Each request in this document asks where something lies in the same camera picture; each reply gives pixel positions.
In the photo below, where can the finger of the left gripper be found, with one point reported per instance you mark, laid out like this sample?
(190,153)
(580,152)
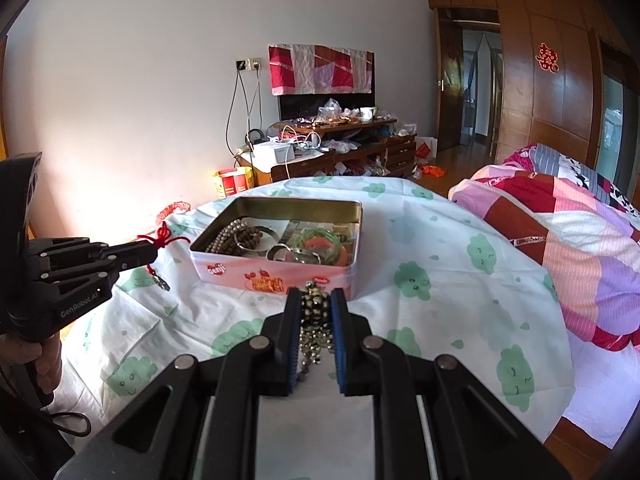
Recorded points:
(131,255)

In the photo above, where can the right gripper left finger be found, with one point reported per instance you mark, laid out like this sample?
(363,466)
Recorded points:
(198,419)

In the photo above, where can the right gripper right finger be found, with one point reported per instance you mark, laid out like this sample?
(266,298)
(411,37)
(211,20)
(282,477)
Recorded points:
(433,419)

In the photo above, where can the red cord brass pendant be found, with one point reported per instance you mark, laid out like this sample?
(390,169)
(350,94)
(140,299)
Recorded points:
(159,239)

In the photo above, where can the person's left hand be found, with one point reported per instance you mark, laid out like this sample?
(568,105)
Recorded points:
(46,357)

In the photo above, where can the red round ornament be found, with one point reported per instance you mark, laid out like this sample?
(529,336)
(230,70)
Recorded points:
(181,207)

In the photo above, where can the red yellow gift box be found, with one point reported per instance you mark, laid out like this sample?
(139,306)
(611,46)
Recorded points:
(228,182)

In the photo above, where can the pink cookie tin box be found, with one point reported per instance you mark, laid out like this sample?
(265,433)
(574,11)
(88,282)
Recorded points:
(272,244)

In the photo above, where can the silver bangle in tin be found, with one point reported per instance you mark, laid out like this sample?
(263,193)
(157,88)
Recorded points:
(284,253)

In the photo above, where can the white box device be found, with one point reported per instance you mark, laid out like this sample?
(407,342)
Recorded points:
(270,154)

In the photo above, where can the orange bangle in tin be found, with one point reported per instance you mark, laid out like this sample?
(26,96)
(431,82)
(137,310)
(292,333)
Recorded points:
(332,254)

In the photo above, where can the green jade bangle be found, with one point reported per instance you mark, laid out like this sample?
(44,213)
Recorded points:
(331,235)

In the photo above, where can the pink patchwork quilt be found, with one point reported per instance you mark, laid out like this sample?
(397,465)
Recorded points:
(577,225)

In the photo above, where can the red patchwork cloth cover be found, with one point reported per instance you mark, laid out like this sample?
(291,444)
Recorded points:
(298,69)

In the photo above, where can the wooden tv cabinet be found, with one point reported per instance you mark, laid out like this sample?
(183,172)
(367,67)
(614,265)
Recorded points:
(358,149)

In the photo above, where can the wooden wardrobe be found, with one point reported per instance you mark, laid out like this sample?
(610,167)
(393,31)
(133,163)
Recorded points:
(563,110)

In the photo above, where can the wooden door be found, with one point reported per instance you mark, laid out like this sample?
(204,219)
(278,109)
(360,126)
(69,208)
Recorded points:
(449,80)

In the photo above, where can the red double happiness sticker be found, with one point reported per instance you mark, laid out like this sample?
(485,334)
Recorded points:
(547,59)

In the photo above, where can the wall power socket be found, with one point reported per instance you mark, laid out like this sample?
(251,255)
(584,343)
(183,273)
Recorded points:
(247,64)

